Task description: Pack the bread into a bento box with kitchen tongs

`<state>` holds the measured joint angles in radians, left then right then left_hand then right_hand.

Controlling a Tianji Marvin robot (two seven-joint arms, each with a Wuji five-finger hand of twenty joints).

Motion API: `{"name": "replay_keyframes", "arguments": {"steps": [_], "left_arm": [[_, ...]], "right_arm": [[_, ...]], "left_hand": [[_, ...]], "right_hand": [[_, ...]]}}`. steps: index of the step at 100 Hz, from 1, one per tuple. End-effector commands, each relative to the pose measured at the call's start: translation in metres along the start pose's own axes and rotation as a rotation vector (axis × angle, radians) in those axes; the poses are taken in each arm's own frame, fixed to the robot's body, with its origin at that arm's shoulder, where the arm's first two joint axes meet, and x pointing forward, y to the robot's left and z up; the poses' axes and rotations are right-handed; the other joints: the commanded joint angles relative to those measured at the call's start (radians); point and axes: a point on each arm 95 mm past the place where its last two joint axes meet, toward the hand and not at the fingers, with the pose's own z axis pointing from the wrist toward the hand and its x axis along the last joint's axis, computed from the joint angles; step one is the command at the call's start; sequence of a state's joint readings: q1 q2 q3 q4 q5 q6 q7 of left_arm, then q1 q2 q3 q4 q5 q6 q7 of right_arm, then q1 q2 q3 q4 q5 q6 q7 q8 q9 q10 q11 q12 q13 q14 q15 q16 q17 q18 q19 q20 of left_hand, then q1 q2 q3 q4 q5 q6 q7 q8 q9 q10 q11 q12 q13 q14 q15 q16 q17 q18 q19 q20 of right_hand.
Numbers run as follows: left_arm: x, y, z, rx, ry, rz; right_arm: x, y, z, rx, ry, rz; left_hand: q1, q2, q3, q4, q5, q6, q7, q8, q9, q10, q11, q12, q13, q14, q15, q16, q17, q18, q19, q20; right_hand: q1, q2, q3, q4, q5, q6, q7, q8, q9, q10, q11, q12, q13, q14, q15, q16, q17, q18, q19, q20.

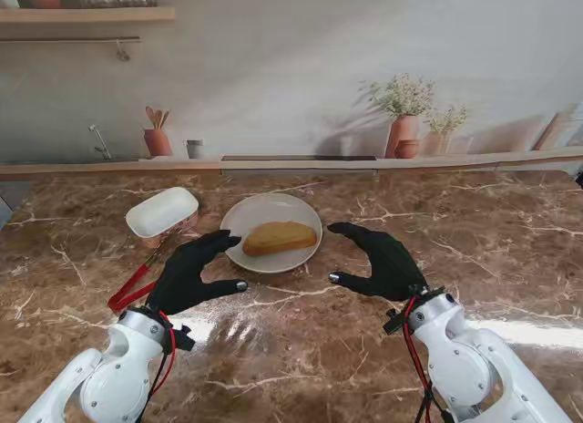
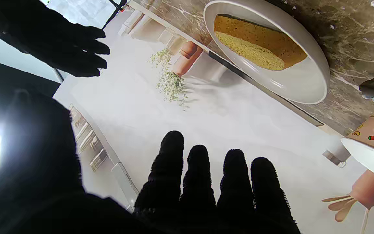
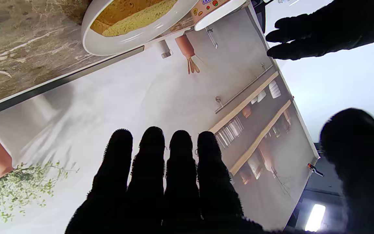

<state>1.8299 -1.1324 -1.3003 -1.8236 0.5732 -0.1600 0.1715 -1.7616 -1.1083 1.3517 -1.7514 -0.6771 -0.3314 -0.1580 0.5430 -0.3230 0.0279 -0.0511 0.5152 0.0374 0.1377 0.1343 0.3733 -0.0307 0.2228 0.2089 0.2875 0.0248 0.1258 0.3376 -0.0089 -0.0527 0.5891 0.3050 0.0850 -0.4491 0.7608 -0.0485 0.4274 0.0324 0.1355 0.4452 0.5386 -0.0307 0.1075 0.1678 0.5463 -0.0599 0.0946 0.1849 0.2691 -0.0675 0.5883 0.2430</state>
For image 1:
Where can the black backdrop stand clamp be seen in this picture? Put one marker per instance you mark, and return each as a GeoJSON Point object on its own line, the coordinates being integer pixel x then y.
{"type": "Point", "coordinates": [579, 179]}

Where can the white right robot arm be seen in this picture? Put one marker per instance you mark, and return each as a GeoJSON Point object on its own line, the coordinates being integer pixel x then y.
{"type": "Point", "coordinates": [460, 364]}

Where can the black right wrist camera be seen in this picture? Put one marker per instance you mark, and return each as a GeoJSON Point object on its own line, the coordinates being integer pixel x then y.
{"type": "Point", "coordinates": [394, 325]}

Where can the white bento box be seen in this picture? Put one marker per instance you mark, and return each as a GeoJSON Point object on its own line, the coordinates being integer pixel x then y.
{"type": "Point", "coordinates": [159, 211]}

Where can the brown bread slice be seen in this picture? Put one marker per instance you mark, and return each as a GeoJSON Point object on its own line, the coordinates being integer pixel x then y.
{"type": "Point", "coordinates": [278, 238]}

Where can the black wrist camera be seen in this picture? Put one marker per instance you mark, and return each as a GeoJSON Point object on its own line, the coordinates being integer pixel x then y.
{"type": "Point", "coordinates": [184, 341]}
{"type": "Point", "coordinates": [394, 325]}

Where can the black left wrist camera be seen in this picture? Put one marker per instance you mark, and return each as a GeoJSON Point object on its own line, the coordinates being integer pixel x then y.
{"type": "Point", "coordinates": [184, 341]}

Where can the printed kitchen backdrop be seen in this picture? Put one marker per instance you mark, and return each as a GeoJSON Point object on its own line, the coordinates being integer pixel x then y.
{"type": "Point", "coordinates": [273, 76]}

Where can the round white plate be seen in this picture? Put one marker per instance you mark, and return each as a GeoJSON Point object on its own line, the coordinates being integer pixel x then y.
{"type": "Point", "coordinates": [273, 209]}

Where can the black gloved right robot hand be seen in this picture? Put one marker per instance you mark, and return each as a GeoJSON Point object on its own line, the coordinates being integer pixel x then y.
{"type": "Point", "coordinates": [391, 268]}

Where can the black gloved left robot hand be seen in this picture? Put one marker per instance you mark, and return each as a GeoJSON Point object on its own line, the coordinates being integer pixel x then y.
{"type": "Point", "coordinates": [182, 272]}

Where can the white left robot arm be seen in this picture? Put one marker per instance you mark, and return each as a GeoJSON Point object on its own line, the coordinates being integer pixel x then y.
{"type": "Point", "coordinates": [114, 377]}

